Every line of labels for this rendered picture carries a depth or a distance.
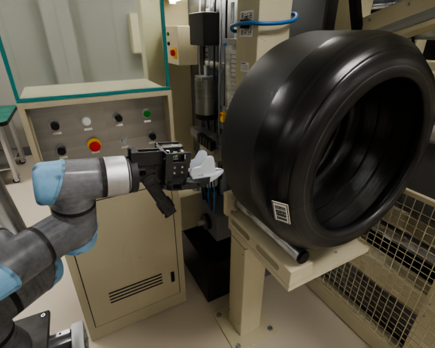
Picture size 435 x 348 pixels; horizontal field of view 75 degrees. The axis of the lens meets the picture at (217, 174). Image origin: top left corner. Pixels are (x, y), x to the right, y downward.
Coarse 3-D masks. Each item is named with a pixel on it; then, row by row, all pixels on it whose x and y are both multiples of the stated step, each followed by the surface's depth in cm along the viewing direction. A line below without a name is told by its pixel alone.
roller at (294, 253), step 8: (240, 208) 105; (248, 216) 101; (256, 224) 97; (264, 232) 94; (272, 232) 90; (280, 240) 87; (288, 248) 84; (296, 248) 82; (296, 256) 81; (304, 256) 81
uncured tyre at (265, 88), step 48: (288, 48) 68; (336, 48) 58; (384, 48) 59; (240, 96) 71; (288, 96) 59; (336, 96) 56; (384, 96) 91; (432, 96) 73; (240, 144) 69; (288, 144) 58; (336, 144) 107; (384, 144) 96; (240, 192) 77; (288, 192) 62; (336, 192) 104; (384, 192) 93; (288, 240) 74; (336, 240) 78
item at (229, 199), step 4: (224, 192) 106; (228, 192) 106; (232, 192) 106; (224, 196) 106; (228, 196) 105; (232, 196) 106; (224, 200) 107; (228, 200) 105; (232, 200) 106; (236, 200) 107; (224, 204) 108; (228, 204) 106; (232, 204) 107; (224, 208) 108; (228, 208) 107; (232, 208) 108; (236, 208) 108; (224, 212) 109; (228, 212) 108; (232, 212) 108
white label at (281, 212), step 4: (272, 200) 64; (272, 204) 65; (276, 204) 64; (280, 204) 63; (284, 204) 62; (276, 208) 65; (280, 208) 64; (284, 208) 63; (288, 208) 62; (276, 212) 65; (280, 212) 64; (284, 212) 64; (288, 212) 63; (276, 216) 66; (280, 216) 65; (284, 216) 64; (288, 216) 64; (280, 220) 66; (284, 220) 65; (288, 220) 65
